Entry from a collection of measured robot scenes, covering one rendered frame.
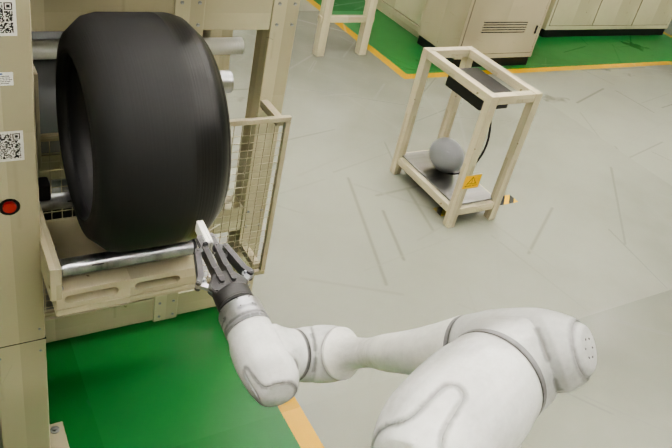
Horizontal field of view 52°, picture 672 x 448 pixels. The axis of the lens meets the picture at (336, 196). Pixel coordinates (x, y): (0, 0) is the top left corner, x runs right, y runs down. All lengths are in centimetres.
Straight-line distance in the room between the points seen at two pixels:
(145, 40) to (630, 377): 260
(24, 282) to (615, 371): 252
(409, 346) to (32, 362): 130
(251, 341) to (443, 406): 60
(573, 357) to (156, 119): 99
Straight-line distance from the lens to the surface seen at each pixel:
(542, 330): 89
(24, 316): 198
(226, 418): 266
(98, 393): 272
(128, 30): 164
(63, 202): 203
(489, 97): 352
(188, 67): 159
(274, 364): 128
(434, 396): 77
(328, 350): 135
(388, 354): 107
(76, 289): 182
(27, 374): 213
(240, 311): 135
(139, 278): 185
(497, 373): 81
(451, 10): 603
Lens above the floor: 207
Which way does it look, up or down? 32 degrees down
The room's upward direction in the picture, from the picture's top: 13 degrees clockwise
